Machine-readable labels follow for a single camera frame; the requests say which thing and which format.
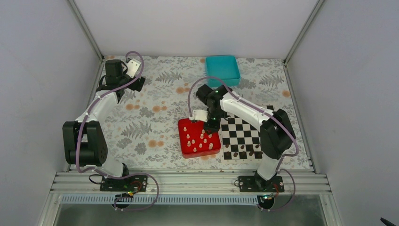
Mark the red tray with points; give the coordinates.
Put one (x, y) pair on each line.
(199, 139)

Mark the teal bin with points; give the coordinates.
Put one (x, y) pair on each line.
(224, 67)

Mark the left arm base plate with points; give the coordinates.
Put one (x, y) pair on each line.
(133, 184)

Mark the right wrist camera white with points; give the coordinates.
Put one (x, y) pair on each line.
(199, 115)

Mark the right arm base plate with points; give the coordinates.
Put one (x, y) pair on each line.
(252, 184)

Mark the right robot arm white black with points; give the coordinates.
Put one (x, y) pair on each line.
(274, 127)

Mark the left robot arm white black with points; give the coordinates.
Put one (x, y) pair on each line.
(85, 145)

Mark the grey cable duct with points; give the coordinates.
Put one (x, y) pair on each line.
(161, 199)

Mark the floral table mat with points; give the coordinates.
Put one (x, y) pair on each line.
(141, 130)

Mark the black white chessboard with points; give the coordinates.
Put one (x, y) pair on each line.
(243, 128)

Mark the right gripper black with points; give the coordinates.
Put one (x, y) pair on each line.
(214, 127)

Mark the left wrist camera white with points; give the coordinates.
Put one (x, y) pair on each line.
(133, 66)

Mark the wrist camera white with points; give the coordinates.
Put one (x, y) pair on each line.
(133, 66)
(199, 115)

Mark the aluminium rail frame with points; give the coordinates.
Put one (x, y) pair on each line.
(194, 182)

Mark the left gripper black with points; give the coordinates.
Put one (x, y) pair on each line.
(134, 86)

